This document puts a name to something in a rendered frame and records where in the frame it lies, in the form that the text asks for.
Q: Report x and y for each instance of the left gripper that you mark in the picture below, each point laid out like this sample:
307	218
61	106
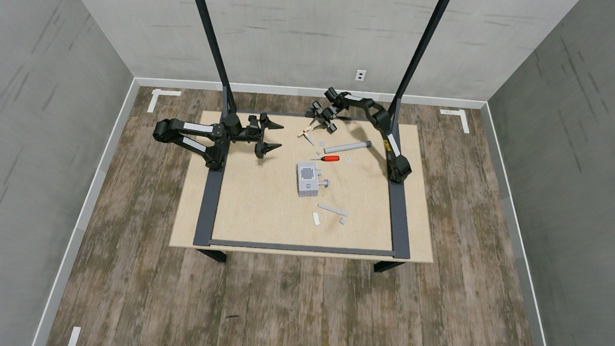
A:
327	122

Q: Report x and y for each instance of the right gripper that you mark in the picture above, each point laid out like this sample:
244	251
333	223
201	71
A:
261	148

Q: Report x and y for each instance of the dark grey rail border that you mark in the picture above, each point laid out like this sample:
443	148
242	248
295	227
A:
211	195

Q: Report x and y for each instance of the red-handled screwdriver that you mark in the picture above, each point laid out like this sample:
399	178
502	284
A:
328	158

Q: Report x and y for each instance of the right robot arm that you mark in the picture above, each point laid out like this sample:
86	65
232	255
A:
168	131

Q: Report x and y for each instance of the grey camshaft with large gear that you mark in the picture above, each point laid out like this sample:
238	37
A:
307	135

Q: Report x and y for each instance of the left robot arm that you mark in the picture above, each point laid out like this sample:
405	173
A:
381	121

